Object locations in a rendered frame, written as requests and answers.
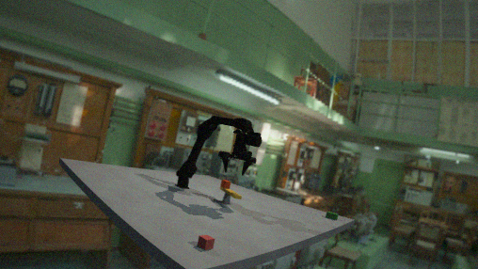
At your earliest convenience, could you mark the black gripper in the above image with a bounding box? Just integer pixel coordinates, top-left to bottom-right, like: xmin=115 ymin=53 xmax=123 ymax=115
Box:
xmin=218 ymin=143 xmax=257 ymax=176

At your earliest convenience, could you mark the small green block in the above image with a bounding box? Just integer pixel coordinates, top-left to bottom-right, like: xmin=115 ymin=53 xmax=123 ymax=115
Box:
xmin=326 ymin=212 xmax=338 ymax=220

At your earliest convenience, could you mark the yellow long bar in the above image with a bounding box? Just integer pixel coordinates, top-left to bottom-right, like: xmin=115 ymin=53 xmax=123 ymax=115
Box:
xmin=219 ymin=180 xmax=242 ymax=199

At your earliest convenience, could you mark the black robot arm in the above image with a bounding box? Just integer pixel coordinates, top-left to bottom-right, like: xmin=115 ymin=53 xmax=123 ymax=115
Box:
xmin=175 ymin=116 xmax=262 ymax=189

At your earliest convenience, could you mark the red cube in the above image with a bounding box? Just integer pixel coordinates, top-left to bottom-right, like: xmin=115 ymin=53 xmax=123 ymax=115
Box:
xmin=198 ymin=235 xmax=215 ymax=250

